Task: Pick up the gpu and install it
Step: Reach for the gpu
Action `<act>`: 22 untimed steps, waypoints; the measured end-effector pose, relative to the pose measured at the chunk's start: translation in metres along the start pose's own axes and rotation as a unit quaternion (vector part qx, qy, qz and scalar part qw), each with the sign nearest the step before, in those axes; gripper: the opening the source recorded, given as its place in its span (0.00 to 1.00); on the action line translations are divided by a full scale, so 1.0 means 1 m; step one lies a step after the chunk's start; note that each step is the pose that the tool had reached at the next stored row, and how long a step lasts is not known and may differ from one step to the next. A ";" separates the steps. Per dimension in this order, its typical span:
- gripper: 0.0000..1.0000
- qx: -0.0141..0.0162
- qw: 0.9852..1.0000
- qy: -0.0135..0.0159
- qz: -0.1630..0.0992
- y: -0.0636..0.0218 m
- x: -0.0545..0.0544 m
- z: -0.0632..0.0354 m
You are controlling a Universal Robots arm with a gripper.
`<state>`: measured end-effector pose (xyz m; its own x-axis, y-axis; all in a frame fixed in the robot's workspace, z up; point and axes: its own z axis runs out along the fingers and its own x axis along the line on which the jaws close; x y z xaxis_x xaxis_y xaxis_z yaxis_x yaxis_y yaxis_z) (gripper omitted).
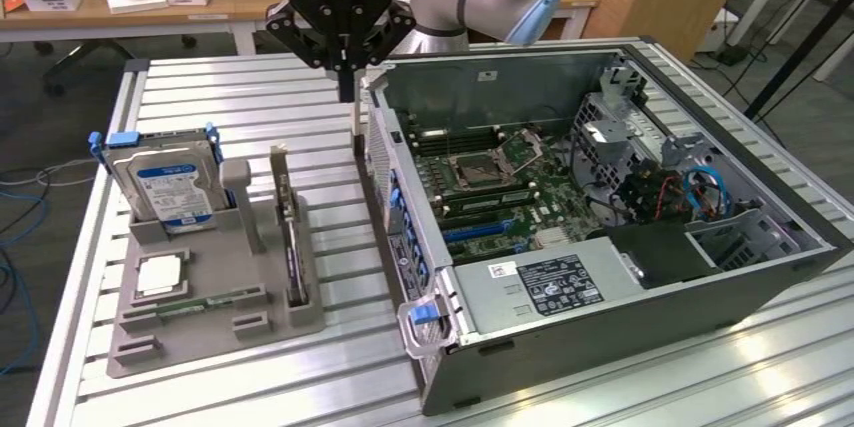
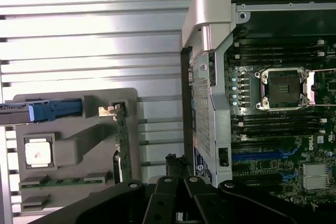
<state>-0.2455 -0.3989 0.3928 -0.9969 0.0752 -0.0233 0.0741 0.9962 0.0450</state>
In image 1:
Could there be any Nvidia graphics card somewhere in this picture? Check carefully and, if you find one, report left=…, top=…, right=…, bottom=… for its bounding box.
left=268, top=143, right=312, bottom=309

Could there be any black office chair base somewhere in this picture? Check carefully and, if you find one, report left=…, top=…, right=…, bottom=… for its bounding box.
left=42, top=38, right=199, bottom=96

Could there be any metal socket cover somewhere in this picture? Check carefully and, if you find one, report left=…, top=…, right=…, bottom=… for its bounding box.
left=496, top=127, right=544, bottom=169

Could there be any CPU socket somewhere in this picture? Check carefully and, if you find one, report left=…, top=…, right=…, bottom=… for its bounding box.
left=447, top=149, right=519, bottom=189

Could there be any hard disk with blue caddy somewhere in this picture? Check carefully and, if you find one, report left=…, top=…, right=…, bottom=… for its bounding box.
left=87, top=121, right=232, bottom=236

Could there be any metal disk bay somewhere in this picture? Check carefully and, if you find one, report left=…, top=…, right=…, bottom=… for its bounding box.
left=572, top=91, right=668, bottom=183

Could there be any green motherboard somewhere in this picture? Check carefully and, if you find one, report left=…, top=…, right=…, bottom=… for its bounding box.
left=399, top=111, right=615, bottom=266

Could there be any grey plastic parts rack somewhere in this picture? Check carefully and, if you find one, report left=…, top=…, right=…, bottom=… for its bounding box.
left=104, top=156, right=328, bottom=378

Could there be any silver chipset heatsink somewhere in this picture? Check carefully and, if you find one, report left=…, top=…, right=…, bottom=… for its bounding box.
left=532, top=227, right=572, bottom=249

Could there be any white side table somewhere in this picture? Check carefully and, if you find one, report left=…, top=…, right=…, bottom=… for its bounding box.
left=696, top=0, right=854, bottom=83

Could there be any black power adapter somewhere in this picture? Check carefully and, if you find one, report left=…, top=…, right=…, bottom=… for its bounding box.
left=716, top=44, right=754, bottom=68

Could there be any silver CPU chip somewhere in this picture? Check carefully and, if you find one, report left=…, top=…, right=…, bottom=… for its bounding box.
left=135, top=254, right=191, bottom=298

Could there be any green RAM stick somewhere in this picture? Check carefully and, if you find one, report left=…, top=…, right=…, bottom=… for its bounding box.
left=123, top=290, right=261, bottom=321

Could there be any grey power supply unit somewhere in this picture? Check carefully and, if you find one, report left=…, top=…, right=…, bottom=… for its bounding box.
left=443, top=236, right=648, bottom=341

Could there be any black stand pole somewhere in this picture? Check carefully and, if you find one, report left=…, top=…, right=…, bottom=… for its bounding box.
left=743, top=0, right=854, bottom=121

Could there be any open black PC case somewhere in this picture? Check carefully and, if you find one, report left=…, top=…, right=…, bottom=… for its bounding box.
left=349, top=35, right=854, bottom=418

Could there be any white floor cable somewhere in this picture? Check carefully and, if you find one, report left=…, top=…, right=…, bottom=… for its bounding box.
left=0, top=159, right=99, bottom=189

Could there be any red wire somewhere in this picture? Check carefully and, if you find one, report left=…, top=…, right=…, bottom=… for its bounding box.
left=654, top=175, right=676, bottom=219

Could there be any blue latch handle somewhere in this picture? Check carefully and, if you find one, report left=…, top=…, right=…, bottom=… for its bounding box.
left=407, top=302, right=437, bottom=330

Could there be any blue wire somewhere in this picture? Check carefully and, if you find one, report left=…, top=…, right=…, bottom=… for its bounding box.
left=683, top=164, right=736, bottom=221

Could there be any blue floor cable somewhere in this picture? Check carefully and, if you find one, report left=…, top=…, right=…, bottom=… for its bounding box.
left=0, top=191, right=52, bottom=376

